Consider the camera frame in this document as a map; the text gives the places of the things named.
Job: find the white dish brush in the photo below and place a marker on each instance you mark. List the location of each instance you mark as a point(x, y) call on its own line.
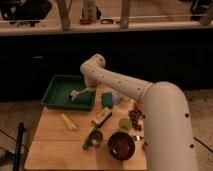
point(76, 93)

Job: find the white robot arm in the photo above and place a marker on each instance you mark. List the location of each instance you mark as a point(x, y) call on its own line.
point(167, 125)

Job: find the green plastic tray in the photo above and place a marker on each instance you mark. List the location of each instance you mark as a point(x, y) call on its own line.
point(59, 89)

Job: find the green sponge block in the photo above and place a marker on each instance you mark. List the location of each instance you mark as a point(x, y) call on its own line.
point(107, 100)

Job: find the clear plastic cup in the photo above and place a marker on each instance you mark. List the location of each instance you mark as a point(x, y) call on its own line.
point(118, 97)

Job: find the red grape bunch toy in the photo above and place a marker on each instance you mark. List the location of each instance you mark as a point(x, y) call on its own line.
point(135, 114)

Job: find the green apple toy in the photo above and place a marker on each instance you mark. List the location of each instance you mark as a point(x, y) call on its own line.
point(125, 124)

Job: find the wooden table board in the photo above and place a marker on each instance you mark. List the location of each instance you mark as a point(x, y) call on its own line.
point(57, 148)

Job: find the yellow corn cob toy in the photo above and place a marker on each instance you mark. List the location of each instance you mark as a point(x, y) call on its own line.
point(70, 125)

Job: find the dark red bowl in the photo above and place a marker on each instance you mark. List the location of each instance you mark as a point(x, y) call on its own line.
point(121, 146)

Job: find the black pole on floor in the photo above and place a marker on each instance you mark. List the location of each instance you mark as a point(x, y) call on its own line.
point(17, 157)

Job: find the black bag on shelf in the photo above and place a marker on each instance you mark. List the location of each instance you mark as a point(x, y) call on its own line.
point(24, 12)

